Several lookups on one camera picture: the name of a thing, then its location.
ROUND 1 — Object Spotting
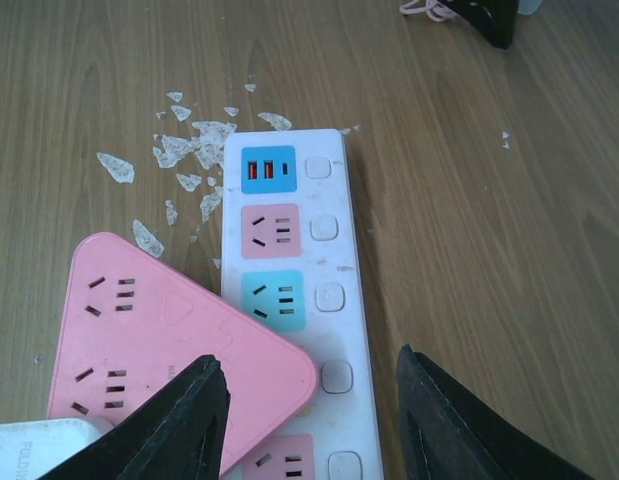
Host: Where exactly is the white folding charger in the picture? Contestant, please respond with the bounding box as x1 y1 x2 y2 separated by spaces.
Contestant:
0 417 113 479

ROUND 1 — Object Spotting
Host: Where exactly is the pink charging cable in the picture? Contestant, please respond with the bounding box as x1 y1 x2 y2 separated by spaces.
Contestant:
398 0 463 24

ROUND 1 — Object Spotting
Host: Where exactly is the pink triangular socket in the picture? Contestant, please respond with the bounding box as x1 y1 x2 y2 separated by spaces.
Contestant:
47 232 317 472

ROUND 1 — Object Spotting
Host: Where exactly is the white power strip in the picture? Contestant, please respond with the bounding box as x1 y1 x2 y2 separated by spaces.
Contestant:
221 129 384 479

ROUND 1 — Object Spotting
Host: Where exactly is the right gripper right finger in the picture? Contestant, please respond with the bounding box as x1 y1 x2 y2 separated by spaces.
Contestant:
396 345 590 479

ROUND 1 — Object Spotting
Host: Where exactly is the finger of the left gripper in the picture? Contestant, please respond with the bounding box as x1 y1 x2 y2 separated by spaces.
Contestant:
451 0 518 49

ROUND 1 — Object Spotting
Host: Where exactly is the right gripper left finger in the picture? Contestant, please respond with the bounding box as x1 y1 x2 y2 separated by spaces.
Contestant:
43 355 230 479

